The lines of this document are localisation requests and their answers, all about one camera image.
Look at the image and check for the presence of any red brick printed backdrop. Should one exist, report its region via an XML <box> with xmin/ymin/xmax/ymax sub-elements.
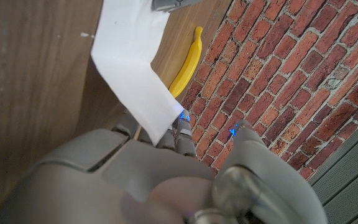
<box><xmin>180</xmin><ymin>0</ymin><xmax>358</xmax><ymax>181</ymax></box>

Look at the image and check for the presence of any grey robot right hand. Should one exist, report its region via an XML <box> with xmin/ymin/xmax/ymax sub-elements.
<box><xmin>0</xmin><ymin>110</ymin><xmax>329</xmax><ymax>224</ymax></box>

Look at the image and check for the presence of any yellow toy banana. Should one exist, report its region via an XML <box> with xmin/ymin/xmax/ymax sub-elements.
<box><xmin>168</xmin><ymin>26</ymin><xmax>204</xmax><ymax>99</ymax></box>

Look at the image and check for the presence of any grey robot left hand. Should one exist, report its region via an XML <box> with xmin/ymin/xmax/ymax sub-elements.
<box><xmin>150</xmin><ymin>0</ymin><xmax>204</xmax><ymax>12</ymax></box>

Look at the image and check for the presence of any white paper shipping label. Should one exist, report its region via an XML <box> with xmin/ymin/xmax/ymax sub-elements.
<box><xmin>90</xmin><ymin>0</ymin><xmax>185</xmax><ymax>146</ymax></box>

